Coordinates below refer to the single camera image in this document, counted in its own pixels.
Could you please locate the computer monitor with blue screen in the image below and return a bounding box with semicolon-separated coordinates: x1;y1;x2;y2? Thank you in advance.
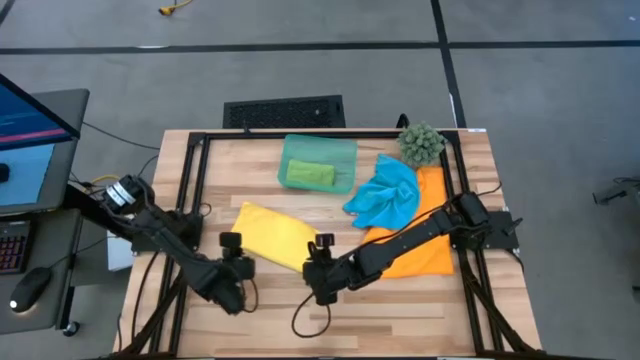
0;73;81;152

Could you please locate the teal translucent plastic basket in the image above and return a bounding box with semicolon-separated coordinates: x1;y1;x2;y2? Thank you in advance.
277;133;359;195

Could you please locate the white box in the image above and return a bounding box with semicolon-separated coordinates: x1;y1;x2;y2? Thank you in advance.
106;207;139;273

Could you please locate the black floor stand with cables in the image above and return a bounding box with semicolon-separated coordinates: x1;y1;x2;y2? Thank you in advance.
592;175;640;206

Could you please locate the yellow floor cable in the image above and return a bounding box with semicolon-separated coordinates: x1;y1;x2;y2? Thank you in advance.
158;0;194;16

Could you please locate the artificial green potted plant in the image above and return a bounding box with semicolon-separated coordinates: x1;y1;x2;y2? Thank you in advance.
397;121;446;169

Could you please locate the black aluminium table frame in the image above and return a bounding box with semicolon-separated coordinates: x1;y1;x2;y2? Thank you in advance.
114;129;544;360

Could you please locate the orange microfiber towel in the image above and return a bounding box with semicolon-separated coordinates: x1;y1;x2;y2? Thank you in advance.
362;165;455;279

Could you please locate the backlit black keyboard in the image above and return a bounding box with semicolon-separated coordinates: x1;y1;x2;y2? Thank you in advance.
0;222;32;275

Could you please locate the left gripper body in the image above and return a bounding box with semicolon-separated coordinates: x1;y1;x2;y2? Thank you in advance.
224;248;256;284

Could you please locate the green microfiber towel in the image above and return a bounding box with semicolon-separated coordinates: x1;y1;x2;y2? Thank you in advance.
285;158;336;188

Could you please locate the grey side desk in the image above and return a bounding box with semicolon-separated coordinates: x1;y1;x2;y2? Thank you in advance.
0;88;90;335

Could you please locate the blue microfiber towel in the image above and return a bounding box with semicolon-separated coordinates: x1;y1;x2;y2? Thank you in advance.
342;153;422;231

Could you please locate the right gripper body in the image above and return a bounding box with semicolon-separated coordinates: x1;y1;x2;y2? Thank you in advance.
303;245;351;306

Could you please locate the black computer mouse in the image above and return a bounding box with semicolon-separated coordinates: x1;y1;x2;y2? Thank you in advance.
9;267;53;315

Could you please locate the yellow microfiber towel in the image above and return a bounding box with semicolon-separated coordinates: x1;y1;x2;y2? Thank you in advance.
231;201;321;274

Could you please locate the light blue flat panel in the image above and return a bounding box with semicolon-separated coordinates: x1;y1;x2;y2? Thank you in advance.
0;143;56;207

